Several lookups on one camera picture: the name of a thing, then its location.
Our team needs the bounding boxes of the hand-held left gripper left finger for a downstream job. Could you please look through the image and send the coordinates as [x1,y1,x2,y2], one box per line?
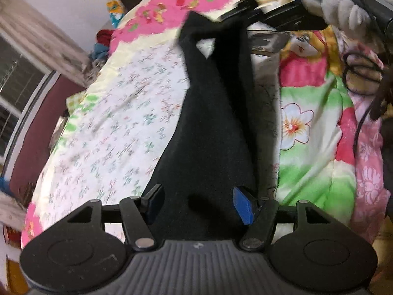
[66,184,166,250]

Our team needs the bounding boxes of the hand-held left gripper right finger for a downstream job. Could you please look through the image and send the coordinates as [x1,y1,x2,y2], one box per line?
[232,186,333,251]

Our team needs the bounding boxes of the black pants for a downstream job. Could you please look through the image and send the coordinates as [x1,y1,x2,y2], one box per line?
[144,11,281,244]

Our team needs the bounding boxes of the person's right hand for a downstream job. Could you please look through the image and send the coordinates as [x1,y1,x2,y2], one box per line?
[302,0,393,47]

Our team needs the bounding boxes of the green pink flower blanket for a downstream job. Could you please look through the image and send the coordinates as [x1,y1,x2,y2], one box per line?
[273,26,360,231]

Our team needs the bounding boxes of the white floral bedsheet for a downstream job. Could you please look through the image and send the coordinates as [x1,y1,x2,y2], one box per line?
[21,0,284,250]

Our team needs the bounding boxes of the pink floral cloth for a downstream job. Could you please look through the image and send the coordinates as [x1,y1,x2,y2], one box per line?
[335,38,392,244]

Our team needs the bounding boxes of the white cloth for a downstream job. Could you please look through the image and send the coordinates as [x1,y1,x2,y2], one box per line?
[0,190,27,232]

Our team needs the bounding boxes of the yellow blue toy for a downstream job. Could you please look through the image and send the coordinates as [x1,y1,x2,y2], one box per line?
[106,0,125,27]

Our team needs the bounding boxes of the pile of red clothes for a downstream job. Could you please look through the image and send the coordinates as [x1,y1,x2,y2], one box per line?
[90,29,115,66]

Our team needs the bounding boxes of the window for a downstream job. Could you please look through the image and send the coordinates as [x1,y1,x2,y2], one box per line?
[0,35,59,168]

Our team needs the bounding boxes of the beige curtain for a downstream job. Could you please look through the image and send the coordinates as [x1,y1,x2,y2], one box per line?
[0,0,93,87]

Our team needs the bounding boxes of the black cable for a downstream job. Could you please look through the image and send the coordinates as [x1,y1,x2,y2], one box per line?
[342,51,393,162]

